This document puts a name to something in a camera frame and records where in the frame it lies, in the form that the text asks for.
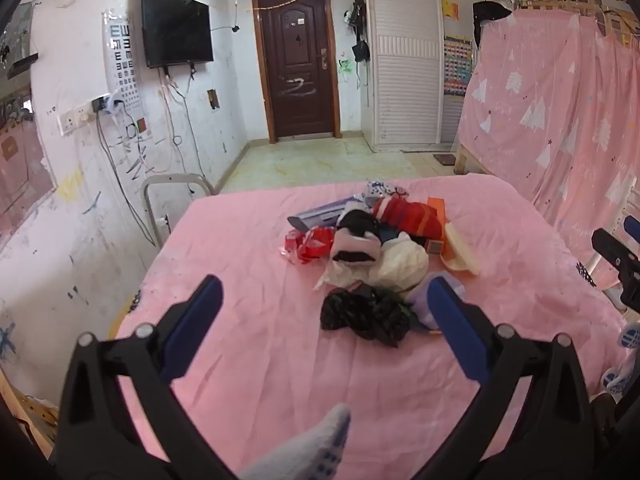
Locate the black hanging pouch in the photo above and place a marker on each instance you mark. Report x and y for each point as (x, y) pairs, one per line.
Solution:
(361, 51)

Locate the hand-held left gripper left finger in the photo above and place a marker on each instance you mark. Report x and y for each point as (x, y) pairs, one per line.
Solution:
(192, 340)

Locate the blue white slipper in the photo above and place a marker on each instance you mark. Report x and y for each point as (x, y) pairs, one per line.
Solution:
(615, 381)
(631, 336)

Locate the pink white black sock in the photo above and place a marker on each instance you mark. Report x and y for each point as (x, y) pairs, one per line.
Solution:
(352, 245)

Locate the black wall television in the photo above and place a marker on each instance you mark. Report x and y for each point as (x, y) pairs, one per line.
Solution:
(175, 25)

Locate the red striped sock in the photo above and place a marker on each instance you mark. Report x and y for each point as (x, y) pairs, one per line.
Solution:
(405, 215)

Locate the black charger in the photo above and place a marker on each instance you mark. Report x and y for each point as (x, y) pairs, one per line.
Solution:
(101, 104)

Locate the dark brown door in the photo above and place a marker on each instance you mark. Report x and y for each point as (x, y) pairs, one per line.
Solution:
(300, 60)

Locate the brown wall box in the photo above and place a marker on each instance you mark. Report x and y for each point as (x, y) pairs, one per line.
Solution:
(213, 99)

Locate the dark doormat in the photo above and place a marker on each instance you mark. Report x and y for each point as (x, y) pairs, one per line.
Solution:
(445, 159)

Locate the eye test chart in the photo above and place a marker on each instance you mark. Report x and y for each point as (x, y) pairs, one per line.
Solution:
(122, 60)

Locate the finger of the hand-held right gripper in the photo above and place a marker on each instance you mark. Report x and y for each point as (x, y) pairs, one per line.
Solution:
(632, 227)
(617, 260)

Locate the lilac sock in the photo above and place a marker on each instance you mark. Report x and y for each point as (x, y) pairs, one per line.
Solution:
(422, 300)

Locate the wooden bunk bed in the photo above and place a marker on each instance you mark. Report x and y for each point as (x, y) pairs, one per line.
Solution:
(462, 160)

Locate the white louvred wardrobe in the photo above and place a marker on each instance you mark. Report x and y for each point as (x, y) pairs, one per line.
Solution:
(405, 85)

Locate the grey dotted sock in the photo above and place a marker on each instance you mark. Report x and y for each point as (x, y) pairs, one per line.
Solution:
(305, 445)

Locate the white wall socket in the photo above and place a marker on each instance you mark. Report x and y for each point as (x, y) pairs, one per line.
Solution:
(72, 121)

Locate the pink tree print curtain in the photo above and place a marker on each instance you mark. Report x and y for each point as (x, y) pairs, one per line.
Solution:
(550, 110)

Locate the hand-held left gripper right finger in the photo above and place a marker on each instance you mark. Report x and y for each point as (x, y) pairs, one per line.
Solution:
(460, 330)

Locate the cream white garment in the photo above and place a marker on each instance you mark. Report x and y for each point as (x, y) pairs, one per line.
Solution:
(400, 262)

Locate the black plastic bag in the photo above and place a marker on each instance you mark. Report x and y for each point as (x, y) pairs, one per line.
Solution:
(360, 312)

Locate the red plastic wrapper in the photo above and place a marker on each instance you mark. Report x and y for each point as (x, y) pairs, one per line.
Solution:
(312, 245)

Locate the purple cardboard box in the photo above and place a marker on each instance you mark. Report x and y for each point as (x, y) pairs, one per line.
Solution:
(320, 215)

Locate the black garment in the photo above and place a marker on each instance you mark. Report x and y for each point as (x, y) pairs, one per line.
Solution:
(490, 20)

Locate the white cartoon print pouch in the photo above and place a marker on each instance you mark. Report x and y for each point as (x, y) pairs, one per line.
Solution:
(385, 191)

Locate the colourful grid poster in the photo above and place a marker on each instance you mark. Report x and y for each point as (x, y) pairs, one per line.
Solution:
(457, 65)

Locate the yellow poster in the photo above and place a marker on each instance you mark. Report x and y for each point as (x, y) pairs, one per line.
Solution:
(450, 10)

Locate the small grey box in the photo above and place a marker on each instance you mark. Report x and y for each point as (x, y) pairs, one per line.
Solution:
(434, 246)

